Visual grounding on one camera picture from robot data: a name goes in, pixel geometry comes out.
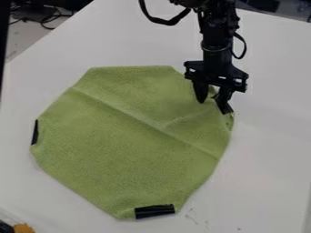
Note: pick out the yellow toy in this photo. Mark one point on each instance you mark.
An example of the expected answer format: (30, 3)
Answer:
(23, 228)

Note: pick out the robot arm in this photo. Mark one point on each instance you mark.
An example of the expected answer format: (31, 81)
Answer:
(216, 21)

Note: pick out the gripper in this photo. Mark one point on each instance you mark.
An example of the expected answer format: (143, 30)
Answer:
(216, 68)

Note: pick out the green cloth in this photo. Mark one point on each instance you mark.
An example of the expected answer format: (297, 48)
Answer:
(129, 139)

